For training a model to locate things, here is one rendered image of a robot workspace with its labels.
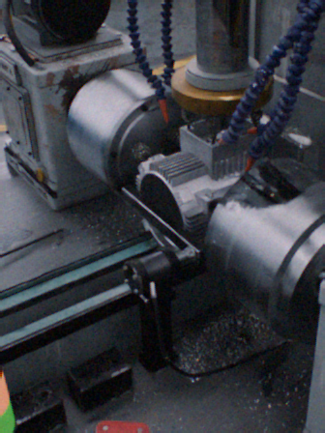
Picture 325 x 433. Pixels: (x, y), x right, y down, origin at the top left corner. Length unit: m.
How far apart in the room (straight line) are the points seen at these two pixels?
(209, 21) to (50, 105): 0.54
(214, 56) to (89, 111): 0.36
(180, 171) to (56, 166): 0.50
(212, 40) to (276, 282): 0.41
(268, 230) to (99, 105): 0.53
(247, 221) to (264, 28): 0.50
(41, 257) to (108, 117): 0.38
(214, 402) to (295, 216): 0.37
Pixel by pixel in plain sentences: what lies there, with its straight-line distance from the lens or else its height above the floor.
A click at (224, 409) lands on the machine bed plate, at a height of 0.80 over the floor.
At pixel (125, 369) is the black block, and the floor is 0.86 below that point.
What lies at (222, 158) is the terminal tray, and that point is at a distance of 1.19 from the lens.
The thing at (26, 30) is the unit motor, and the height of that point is 1.19.
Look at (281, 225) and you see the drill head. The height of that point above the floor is 1.14.
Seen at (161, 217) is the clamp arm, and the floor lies 1.03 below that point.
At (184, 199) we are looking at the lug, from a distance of 1.14.
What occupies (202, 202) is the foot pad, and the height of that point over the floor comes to 1.07.
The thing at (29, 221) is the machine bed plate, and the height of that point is 0.80.
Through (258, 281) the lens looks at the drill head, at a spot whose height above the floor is 1.06.
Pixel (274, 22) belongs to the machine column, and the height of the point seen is 1.28.
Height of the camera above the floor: 1.69
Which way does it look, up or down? 34 degrees down
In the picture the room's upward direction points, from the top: 3 degrees counter-clockwise
